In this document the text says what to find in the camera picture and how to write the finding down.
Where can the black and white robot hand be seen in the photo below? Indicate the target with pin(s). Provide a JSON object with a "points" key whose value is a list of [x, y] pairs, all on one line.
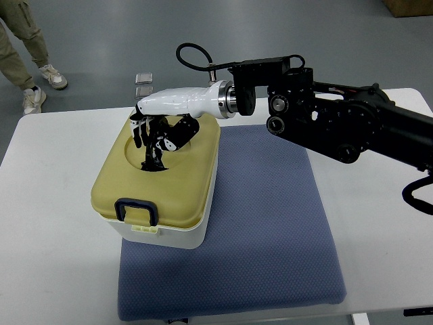
{"points": [[167, 120]]}

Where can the yellow box lid with handle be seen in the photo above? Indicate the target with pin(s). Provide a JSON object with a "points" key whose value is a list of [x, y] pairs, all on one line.
{"points": [[180, 192]]}

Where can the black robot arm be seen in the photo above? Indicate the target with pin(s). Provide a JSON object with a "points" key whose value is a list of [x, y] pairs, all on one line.
{"points": [[337, 121]]}

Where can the white storage box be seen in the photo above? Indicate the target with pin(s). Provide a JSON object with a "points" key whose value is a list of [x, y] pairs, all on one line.
{"points": [[161, 235]]}

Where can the brown cardboard box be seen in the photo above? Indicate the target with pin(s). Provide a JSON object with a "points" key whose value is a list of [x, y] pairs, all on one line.
{"points": [[409, 8]]}

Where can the lower silver floor plate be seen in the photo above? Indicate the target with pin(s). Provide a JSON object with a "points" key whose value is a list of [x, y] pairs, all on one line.
{"points": [[143, 91]]}

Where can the silver floor plate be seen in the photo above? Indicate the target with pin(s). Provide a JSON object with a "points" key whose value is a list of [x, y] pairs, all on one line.
{"points": [[143, 91], [143, 78]]}

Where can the upper silver floor plate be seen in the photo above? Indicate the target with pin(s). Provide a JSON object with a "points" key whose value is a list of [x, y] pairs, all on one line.
{"points": [[143, 78]]}

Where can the blue padded mat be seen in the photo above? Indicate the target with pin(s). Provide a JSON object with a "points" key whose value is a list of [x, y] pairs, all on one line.
{"points": [[268, 244]]}

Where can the person in khaki trousers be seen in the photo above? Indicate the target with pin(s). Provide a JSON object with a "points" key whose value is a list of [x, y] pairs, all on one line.
{"points": [[17, 17]]}

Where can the black bracket under table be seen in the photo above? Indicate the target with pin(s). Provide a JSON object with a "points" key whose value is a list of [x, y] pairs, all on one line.
{"points": [[420, 311]]}

